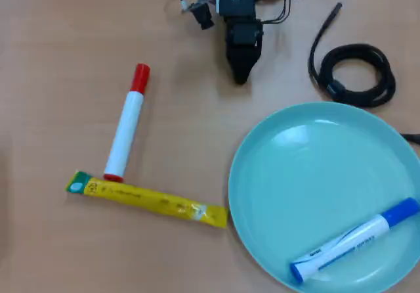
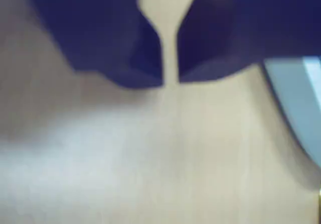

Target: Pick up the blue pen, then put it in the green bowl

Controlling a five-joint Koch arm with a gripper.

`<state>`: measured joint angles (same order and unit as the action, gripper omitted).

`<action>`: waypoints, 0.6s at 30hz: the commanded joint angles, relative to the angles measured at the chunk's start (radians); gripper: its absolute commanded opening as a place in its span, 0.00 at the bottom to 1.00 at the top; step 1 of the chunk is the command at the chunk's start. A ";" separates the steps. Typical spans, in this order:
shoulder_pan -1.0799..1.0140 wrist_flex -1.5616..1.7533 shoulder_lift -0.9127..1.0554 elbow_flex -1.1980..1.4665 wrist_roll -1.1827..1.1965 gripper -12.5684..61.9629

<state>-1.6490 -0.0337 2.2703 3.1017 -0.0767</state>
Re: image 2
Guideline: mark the light blue plate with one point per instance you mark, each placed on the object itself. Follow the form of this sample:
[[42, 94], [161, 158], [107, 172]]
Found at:
[[296, 103]]

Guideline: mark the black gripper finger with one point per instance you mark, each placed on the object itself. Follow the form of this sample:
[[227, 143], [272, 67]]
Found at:
[[238, 28], [100, 28]]

